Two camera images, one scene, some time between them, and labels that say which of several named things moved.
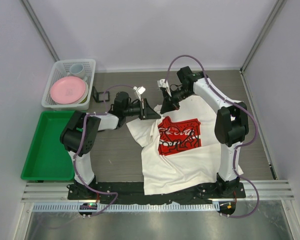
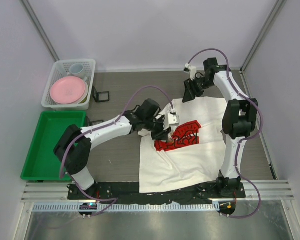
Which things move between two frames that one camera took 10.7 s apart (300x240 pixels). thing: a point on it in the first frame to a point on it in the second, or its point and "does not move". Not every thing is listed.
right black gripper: (168, 105) to (190, 91)
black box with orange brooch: (100, 96) does not move
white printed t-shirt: (180, 150) does not move
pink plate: (67, 90) does not move
